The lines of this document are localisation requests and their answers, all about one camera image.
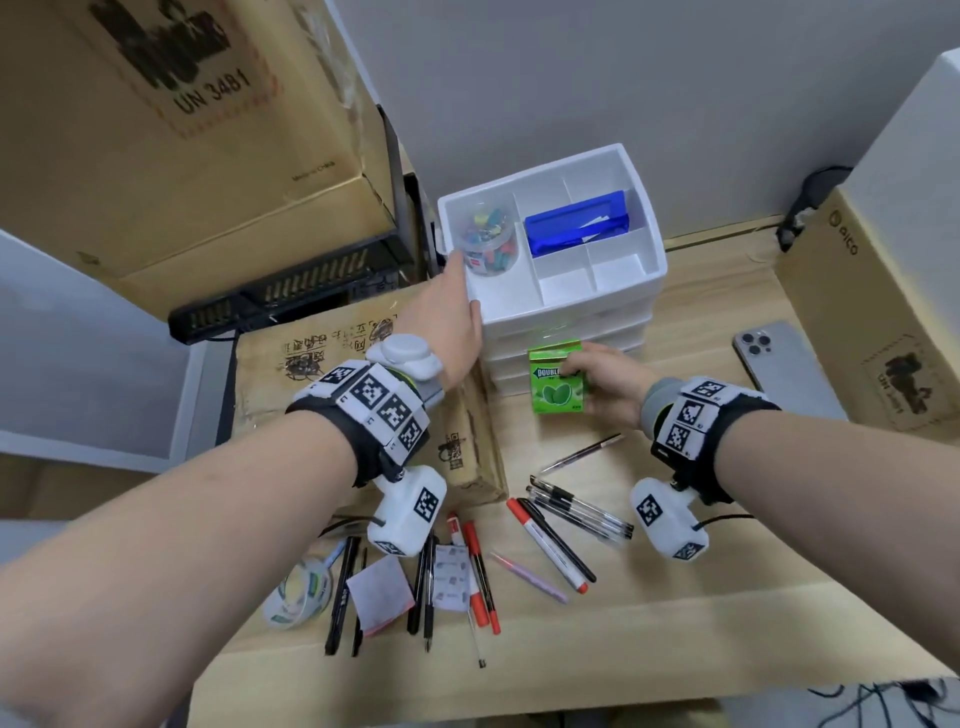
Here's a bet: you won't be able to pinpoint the person's left forearm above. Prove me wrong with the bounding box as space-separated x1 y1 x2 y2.
0 410 360 728

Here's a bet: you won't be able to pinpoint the black marker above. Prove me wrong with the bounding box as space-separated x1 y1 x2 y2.
517 498 598 586

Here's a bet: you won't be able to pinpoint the pink sticky note pad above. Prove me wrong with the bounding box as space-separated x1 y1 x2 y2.
345 554 416 640

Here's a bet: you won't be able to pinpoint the fat white marker orange cap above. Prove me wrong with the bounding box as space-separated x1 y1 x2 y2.
447 512 489 629

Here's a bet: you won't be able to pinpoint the white framed grey panel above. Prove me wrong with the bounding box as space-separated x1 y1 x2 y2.
0 228 209 475

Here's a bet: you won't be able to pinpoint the clear tape roll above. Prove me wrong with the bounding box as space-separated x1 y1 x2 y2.
262 558 334 631

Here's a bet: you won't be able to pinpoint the person's right hand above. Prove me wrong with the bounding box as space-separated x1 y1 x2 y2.
560 341 665 433

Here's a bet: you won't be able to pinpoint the grey smartphone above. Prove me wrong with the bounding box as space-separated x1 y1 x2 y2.
732 320 850 423

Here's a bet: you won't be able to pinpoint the person's right forearm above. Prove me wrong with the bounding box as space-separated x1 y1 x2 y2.
714 416 960 676

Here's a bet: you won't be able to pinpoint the white plastic drawer organizer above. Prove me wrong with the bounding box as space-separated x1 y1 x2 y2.
437 143 670 399

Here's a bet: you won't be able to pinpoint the blue lanyard card holder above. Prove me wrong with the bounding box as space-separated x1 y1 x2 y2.
523 189 631 260

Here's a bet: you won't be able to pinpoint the thin black orange pen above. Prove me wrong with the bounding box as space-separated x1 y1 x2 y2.
462 521 503 637

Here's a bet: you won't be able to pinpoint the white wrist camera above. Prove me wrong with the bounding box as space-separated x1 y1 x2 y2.
365 464 449 559
629 477 711 563

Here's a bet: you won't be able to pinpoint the purple pen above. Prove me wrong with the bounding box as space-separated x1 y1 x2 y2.
488 551 571 606

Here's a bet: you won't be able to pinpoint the single black gel pen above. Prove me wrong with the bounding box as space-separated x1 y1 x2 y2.
539 433 626 476

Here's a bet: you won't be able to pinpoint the slim white marker red cap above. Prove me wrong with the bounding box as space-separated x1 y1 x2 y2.
506 497 591 596

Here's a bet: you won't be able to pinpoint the green gum packet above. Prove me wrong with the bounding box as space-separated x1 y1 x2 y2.
528 339 592 415

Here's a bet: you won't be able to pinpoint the flat brown cardboard sheet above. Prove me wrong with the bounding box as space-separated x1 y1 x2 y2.
0 453 160 520

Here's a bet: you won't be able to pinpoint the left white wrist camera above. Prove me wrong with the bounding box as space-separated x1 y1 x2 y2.
365 464 449 559

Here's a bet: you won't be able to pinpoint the person's left hand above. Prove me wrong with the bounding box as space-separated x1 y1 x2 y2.
395 253 485 393

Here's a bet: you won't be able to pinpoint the bunch of clear gel pens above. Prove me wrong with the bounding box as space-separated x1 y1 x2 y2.
524 474 636 544

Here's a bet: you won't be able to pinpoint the left marker wrist band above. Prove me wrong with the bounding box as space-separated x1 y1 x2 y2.
284 333 449 490

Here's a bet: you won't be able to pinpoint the taped brown cardboard box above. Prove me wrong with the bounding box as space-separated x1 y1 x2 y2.
228 296 511 520

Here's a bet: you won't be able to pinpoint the right marker wrist band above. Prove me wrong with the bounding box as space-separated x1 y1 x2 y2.
639 374 783 507

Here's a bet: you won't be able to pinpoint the black floor cables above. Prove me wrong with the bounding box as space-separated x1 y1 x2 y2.
808 678 960 728

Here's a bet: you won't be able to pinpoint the marker wrist band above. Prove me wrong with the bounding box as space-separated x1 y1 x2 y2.
639 374 783 507
284 333 449 490

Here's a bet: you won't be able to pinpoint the printed notes pack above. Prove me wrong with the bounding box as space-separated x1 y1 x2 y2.
432 545 475 613

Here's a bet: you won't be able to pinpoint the pile of colourful binder clips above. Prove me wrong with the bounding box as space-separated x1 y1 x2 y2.
463 209 517 271

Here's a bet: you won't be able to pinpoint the black vented device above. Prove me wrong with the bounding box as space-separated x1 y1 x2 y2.
167 232 419 346

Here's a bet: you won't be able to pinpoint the clear plastic jar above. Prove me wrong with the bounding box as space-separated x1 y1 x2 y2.
457 200 521 278

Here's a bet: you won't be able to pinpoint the open brown cardboard box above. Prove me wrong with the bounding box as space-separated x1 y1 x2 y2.
0 0 400 303

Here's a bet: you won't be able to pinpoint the black cable bundle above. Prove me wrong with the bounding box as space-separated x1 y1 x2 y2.
776 164 854 253

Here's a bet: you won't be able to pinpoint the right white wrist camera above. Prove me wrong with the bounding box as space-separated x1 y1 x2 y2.
629 477 711 563

